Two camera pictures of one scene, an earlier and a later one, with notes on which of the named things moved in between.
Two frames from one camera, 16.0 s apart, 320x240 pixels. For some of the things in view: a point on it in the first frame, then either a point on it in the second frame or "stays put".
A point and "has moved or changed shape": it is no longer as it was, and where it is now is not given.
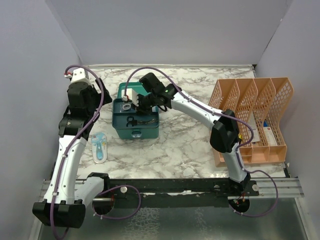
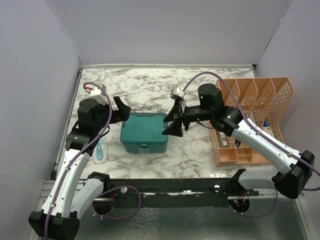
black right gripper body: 146,104 to 197,113
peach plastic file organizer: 257,104 stays put
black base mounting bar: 174,193 stays put
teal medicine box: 130,124 has moved or changed shape
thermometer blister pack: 99,147 stays put
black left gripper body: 96,97 to 104,110
